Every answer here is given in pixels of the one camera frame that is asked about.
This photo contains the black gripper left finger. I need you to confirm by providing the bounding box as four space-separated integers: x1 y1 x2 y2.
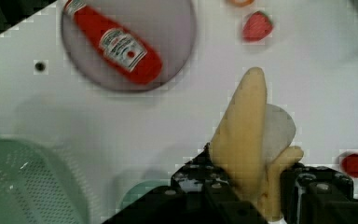
102 145 268 224

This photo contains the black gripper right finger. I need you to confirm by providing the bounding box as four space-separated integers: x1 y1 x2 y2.
280 162 358 224

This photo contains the small red tomato toy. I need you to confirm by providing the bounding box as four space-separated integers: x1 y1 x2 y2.
341 153 358 178

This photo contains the red ketchup bottle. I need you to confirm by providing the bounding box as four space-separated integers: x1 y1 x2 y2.
63 0 163 85

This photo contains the purple round plate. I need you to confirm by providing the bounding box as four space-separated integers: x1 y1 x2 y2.
61 0 197 92

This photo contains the red strawberry toy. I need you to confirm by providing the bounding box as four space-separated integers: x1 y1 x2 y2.
242 11 273 42

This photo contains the green perforated colander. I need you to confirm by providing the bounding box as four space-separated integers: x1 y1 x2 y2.
0 139 89 224

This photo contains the orange slice toy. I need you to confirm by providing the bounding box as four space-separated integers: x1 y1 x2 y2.
228 0 254 7

